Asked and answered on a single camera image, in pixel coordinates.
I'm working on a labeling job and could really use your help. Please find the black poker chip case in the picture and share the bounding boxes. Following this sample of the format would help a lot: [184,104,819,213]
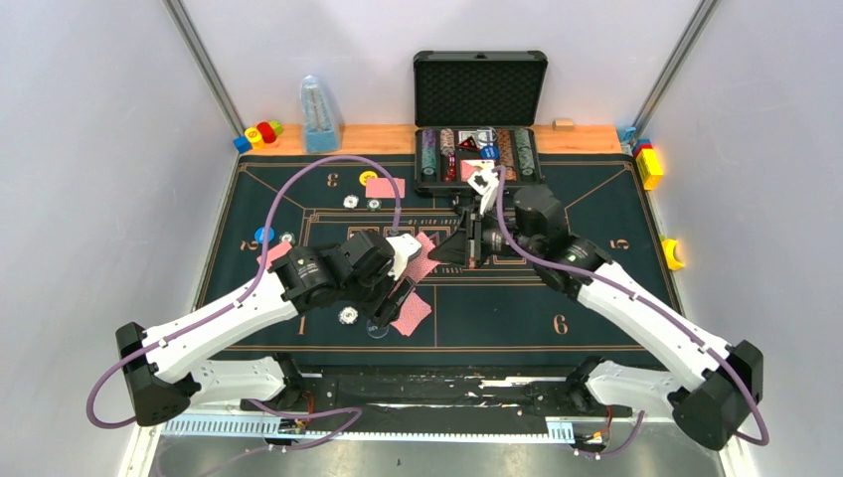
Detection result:
[413,50,549,199]

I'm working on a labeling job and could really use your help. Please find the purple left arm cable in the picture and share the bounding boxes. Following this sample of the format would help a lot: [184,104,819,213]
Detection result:
[86,155,405,455]

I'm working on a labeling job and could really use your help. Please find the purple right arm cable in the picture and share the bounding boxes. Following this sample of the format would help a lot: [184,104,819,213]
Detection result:
[493,165,770,459]

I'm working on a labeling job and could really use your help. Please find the green poker table mat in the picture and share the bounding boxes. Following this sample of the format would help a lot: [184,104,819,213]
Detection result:
[197,154,679,367]

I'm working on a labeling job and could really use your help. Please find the yellow toy block right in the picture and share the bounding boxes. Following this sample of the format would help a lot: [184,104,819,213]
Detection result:
[633,139,664,191]

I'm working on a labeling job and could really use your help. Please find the blue small blind button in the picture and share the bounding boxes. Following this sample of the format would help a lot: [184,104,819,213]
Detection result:
[253,227,276,243]

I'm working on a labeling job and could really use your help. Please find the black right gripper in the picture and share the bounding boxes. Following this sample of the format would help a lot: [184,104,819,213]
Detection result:
[428,204,541,269]

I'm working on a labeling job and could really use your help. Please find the yellow curved toy piece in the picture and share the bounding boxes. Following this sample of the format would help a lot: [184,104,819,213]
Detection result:
[661,238,686,271]

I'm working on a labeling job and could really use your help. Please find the purple-green chip row in case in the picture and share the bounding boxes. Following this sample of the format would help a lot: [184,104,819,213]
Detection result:
[421,129,437,177]

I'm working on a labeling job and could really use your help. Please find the pink-white chip row in case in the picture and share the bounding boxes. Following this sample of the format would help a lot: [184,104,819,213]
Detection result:
[439,128,455,156]

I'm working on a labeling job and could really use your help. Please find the white-blue poker chip stack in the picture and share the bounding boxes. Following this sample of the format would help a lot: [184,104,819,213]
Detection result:
[338,306,359,325]

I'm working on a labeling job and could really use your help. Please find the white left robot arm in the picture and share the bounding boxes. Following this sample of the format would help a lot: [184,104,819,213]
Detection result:
[115,231,422,426]

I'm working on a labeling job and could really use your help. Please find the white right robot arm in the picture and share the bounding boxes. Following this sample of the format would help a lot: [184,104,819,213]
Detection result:
[429,186,770,450]

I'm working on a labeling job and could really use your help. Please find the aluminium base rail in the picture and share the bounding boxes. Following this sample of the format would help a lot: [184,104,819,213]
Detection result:
[158,367,637,443]

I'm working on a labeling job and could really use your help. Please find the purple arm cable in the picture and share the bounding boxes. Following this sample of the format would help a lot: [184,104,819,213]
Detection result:
[86,155,405,455]
[493,165,770,459]

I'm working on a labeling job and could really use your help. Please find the orange chip row in case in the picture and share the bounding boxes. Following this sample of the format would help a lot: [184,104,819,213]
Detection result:
[497,129,517,181]

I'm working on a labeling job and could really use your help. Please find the red toy cylinder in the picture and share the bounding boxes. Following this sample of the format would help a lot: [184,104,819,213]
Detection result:
[255,121,277,144]

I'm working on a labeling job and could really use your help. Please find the yellow toy cylinder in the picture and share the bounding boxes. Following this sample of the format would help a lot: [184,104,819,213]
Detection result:
[244,127,265,149]

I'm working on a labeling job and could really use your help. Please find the green toy block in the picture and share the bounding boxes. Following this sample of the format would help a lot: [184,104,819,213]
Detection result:
[268,120,283,136]

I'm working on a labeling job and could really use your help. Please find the playing card deck in case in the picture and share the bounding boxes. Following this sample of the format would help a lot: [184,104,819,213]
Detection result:
[459,159,496,182]

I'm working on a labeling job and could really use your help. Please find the small wooden block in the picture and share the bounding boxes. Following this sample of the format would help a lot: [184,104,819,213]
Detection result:
[552,118,576,131]

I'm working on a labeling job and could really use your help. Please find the red-backed card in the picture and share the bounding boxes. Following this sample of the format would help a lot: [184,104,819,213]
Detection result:
[404,233,439,283]
[365,177,406,199]
[391,292,432,337]

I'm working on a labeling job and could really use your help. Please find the red-backed cards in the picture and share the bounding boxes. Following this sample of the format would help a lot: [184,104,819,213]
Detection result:
[256,241,292,270]

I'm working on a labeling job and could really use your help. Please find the blue button in case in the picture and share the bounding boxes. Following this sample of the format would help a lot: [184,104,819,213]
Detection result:
[479,145,499,159]

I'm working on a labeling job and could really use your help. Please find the yellow big blind button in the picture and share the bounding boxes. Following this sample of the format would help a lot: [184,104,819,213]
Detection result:
[359,170,379,187]

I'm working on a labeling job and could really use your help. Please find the blue toy cube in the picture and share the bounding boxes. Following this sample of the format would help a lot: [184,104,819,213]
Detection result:
[233,136,253,154]

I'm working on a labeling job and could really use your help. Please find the clear dealer button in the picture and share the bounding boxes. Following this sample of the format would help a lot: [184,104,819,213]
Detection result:
[366,325,390,340]

